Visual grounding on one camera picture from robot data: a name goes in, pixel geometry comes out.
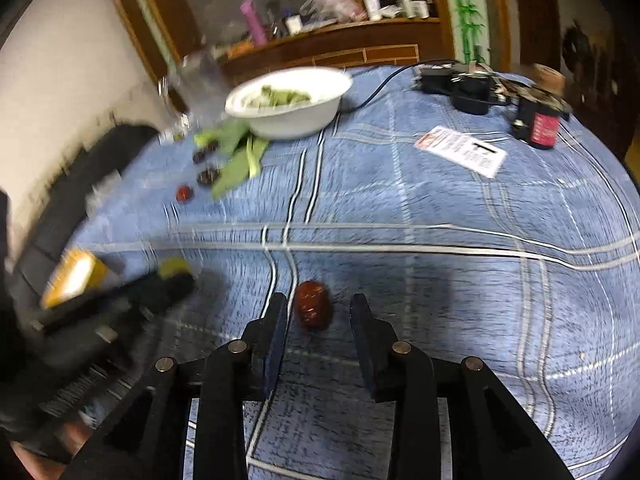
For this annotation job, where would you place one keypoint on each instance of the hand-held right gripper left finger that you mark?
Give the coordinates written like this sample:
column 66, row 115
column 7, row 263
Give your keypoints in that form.
column 274, row 350

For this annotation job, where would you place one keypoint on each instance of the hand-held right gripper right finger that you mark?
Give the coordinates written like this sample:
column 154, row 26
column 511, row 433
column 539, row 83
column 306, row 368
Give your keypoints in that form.
column 362, row 355

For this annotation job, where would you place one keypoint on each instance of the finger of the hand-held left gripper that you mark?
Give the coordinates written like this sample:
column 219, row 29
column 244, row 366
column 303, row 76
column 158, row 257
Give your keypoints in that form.
column 160, row 292

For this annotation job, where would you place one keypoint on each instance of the yellow banana piece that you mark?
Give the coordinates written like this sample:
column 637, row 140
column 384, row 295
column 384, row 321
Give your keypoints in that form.
column 174, row 267

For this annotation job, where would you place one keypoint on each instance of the large red date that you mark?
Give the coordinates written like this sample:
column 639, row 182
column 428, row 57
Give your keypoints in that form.
column 312, row 305

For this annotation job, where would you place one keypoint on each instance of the yellow rimmed white tray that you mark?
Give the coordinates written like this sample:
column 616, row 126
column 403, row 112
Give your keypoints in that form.
column 75, row 277

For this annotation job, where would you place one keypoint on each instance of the small red date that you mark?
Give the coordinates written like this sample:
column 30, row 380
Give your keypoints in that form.
column 184, row 193

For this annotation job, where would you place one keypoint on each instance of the black chair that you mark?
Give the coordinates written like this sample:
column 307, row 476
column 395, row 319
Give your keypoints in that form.
column 60, row 210

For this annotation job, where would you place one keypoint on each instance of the green leafy vegetable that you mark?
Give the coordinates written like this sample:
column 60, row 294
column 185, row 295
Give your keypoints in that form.
column 232, row 170

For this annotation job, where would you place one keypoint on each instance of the blue plaid tablecloth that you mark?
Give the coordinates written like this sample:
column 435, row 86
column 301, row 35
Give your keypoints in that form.
column 425, row 200

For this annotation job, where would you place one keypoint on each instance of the clear glass pitcher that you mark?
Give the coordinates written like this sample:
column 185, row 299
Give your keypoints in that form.
column 200, row 90

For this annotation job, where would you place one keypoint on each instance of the white bowl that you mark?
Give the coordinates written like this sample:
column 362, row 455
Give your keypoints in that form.
column 295, row 120

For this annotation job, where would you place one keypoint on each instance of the white printed card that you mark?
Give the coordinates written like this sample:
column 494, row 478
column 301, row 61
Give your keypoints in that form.
column 460, row 150

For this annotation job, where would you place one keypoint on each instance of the chopped green vegetable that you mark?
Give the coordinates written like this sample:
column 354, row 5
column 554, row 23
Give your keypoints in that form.
column 280, row 96

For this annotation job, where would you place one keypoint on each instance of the black electronic device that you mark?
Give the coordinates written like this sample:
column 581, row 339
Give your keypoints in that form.
column 467, row 90

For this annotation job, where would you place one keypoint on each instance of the pink bottle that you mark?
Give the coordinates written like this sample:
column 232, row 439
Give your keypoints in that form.
column 254, row 22

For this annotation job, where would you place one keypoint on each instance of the black can red label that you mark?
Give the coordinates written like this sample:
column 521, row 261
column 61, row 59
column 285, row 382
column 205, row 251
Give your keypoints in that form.
column 542, row 127

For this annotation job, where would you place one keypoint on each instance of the wooden cabinet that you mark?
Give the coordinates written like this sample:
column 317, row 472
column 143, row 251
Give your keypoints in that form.
column 325, row 42

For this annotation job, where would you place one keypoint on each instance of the brown tape roll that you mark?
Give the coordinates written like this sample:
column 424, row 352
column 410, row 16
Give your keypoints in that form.
column 547, row 77

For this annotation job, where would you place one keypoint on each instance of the crumpled translucent plastic bag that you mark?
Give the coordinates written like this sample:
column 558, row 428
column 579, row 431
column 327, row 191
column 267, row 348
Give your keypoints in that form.
column 330, row 5

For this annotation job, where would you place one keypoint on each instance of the white jar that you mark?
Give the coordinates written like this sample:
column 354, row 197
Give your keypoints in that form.
column 415, row 7

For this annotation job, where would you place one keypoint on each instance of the white tube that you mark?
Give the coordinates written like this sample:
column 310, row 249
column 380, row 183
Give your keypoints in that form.
column 371, row 2

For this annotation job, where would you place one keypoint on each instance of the dark wooden door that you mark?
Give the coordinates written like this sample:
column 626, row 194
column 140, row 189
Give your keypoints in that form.
column 535, row 15

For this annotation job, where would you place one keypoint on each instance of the green bamboo wall decal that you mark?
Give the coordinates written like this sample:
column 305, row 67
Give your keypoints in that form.
column 467, row 10

